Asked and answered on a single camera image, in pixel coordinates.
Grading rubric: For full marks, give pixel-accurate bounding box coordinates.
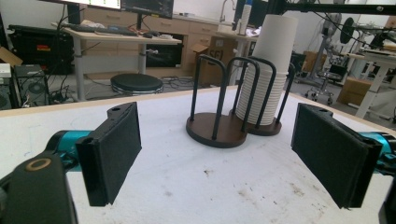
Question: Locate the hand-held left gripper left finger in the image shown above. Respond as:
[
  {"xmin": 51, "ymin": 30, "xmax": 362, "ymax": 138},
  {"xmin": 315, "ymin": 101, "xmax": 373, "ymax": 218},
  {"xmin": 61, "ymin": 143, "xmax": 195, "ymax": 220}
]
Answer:
[{"xmin": 46, "ymin": 102, "xmax": 143, "ymax": 208}]

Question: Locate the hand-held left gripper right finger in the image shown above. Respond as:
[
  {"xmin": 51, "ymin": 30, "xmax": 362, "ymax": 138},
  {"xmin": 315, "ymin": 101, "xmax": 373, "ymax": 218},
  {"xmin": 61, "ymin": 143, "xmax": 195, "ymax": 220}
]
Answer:
[{"xmin": 290, "ymin": 102, "xmax": 396, "ymax": 209}]

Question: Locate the dark cup holder rack with cups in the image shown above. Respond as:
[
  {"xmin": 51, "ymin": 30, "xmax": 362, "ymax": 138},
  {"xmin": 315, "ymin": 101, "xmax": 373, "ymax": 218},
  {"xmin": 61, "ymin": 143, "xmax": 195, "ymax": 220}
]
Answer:
[{"xmin": 185, "ymin": 54, "xmax": 297, "ymax": 149}]

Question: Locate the stack of white paper cups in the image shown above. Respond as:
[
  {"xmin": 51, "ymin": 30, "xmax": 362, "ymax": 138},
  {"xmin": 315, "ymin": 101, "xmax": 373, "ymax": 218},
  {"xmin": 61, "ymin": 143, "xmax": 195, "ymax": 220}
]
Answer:
[{"xmin": 235, "ymin": 13, "xmax": 300, "ymax": 126}]

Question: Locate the closed cardboard box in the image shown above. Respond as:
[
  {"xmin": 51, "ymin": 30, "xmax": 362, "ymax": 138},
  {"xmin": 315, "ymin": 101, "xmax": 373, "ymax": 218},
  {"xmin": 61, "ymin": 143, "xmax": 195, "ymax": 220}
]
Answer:
[{"xmin": 335, "ymin": 77, "xmax": 375, "ymax": 106}]

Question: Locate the round black stool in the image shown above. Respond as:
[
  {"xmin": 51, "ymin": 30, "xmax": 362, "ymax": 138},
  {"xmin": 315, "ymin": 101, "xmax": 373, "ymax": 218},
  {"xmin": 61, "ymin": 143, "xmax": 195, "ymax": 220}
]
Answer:
[{"xmin": 110, "ymin": 73, "xmax": 164, "ymax": 96}]

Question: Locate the black office chair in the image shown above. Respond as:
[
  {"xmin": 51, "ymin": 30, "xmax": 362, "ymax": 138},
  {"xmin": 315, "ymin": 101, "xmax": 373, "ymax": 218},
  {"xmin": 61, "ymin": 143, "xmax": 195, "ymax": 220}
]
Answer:
[{"xmin": 304, "ymin": 63, "xmax": 348, "ymax": 106}]

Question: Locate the white table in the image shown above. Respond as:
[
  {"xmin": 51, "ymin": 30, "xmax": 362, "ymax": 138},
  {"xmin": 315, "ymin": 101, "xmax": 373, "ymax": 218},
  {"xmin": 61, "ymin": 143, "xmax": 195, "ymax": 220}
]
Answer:
[{"xmin": 340, "ymin": 46, "xmax": 396, "ymax": 120}]

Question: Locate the black computer tower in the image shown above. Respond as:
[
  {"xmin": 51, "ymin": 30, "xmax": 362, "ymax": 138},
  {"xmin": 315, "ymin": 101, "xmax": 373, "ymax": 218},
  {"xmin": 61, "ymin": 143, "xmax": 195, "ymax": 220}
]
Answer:
[{"xmin": 13, "ymin": 64, "xmax": 50, "ymax": 108}]

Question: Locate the wooden desk with white legs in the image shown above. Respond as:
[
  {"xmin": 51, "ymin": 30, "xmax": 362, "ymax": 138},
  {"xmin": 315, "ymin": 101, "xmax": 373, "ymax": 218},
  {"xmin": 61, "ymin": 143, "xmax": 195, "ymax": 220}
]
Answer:
[{"xmin": 50, "ymin": 21, "xmax": 183, "ymax": 102}]

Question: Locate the large black case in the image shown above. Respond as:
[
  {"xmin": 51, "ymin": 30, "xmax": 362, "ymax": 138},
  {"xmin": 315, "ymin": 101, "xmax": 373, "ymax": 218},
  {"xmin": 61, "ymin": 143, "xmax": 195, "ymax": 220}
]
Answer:
[{"xmin": 7, "ymin": 24, "xmax": 76, "ymax": 76}]

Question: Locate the black keyboard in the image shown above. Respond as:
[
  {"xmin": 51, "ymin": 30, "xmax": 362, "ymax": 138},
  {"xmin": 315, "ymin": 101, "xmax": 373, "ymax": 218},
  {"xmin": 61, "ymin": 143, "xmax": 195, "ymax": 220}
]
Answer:
[{"xmin": 62, "ymin": 22, "xmax": 139, "ymax": 37}]

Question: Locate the flat cardboard piece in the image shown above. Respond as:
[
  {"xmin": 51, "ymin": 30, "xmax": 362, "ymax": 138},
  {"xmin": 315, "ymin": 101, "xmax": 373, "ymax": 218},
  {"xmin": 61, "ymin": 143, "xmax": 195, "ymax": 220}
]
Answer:
[{"xmin": 0, "ymin": 46, "xmax": 24, "ymax": 68}]

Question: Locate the bright computer monitor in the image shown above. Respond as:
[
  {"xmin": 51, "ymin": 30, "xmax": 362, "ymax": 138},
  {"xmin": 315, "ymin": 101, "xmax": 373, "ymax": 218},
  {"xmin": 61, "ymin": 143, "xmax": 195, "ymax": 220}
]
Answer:
[{"xmin": 38, "ymin": 0, "xmax": 122, "ymax": 11}]

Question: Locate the dark computer monitor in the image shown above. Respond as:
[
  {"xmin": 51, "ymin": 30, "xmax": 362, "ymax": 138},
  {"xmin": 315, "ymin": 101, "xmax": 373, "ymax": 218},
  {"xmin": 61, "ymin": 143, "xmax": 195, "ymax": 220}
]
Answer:
[{"xmin": 120, "ymin": 0, "xmax": 175, "ymax": 32}]

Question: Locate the open cardboard box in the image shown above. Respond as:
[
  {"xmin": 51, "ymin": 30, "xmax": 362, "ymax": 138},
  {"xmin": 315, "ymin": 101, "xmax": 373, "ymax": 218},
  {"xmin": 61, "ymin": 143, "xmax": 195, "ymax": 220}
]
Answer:
[{"xmin": 190, "ymin": 36, "xmax": 239, "ymax": 88}]

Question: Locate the black metal frame beam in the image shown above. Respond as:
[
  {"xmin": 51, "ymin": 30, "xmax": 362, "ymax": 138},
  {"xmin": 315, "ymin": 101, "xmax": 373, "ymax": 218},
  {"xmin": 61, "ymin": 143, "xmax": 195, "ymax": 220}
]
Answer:
[{"xmin": 267, "ymin": 0, "xmax": 396, "ymax": 17}]

